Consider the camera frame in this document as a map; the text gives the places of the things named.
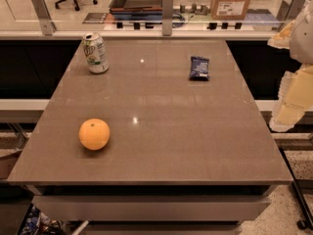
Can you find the right metal glass post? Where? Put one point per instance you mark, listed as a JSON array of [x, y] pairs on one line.
[[289, 10]]

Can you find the middle metal glass post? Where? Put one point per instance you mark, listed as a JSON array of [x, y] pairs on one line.
[[167, 12]]

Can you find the cardboard box with label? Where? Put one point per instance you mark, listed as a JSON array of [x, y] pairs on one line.
[[229, 9]]

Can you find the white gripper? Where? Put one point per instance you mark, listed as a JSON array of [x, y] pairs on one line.
[[303, 38]]

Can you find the metal glass post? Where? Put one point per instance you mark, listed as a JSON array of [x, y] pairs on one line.
[[167, 12], [289, 10], [46, 24]]

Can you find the left metal glass post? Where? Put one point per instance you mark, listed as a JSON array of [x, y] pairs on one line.
[[46, 24]]

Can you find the orange fruit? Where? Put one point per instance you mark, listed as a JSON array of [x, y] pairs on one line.
[[94, 134]]

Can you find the blue snack packet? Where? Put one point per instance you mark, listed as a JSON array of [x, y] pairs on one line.
[[199, 68]]

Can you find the glass barrier panel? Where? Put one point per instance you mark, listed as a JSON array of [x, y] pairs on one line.
[[19, 15]]

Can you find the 7up soda can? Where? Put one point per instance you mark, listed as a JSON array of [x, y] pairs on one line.
[[95, 52]]

